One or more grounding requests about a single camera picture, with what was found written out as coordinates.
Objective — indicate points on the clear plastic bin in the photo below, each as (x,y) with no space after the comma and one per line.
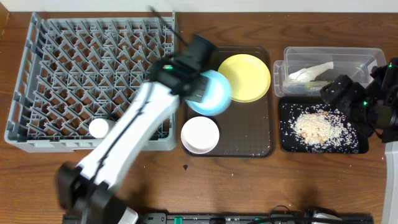
(354,62)

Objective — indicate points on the grey dishwasher rack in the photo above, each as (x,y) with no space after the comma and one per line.
(75,70)

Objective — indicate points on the light blue bowl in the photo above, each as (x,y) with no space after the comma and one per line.
(217,96)

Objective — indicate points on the white paper cup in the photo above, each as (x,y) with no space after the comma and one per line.
(99,128)

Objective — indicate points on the green snack wrapper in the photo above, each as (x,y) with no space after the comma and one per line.
(315,85)

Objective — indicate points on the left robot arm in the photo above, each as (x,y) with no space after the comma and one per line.
(88,190)

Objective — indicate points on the black waste tray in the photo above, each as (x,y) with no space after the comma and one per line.
(289,143)

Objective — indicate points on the white napkin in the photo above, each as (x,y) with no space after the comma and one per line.
(310,74)

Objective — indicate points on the rice and nutshell waste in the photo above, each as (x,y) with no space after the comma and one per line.
(320,127)

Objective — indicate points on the pink bowl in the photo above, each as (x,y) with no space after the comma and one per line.
(200,135)

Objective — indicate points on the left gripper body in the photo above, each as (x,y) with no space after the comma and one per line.
(198,92)

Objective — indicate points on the dark brown serving tray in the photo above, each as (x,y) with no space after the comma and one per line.
(246,129)

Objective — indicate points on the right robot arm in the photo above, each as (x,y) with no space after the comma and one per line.
(374,111)

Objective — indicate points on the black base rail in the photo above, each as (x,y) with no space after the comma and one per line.
(161,218)

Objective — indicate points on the yellow plate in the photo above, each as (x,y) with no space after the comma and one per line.
(249,77)

